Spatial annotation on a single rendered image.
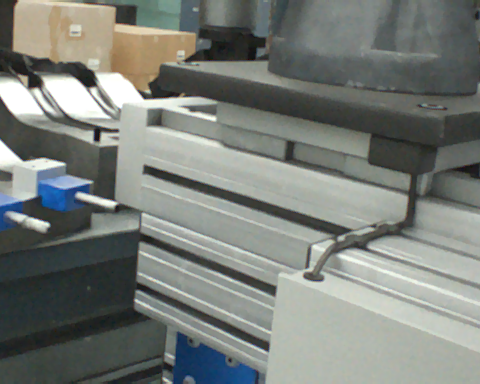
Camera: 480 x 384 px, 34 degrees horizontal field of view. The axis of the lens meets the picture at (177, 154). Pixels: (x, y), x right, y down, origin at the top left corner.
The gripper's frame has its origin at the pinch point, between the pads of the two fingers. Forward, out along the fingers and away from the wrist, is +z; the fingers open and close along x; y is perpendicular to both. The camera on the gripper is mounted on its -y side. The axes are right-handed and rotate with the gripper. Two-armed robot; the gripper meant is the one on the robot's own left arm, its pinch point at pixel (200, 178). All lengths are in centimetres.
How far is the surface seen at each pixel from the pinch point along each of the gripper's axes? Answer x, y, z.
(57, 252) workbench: -23.0, -0.3, 6.1
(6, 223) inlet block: -32.9, 4.0, -0.2
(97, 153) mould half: -12.7, -6.5, -3.3
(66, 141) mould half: -12.1, -13.8, -3.3
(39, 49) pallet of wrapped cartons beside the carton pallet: 215, -336, 20
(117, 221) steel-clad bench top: -12.3, -2.2, 4.6
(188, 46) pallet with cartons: 377, -361, 20
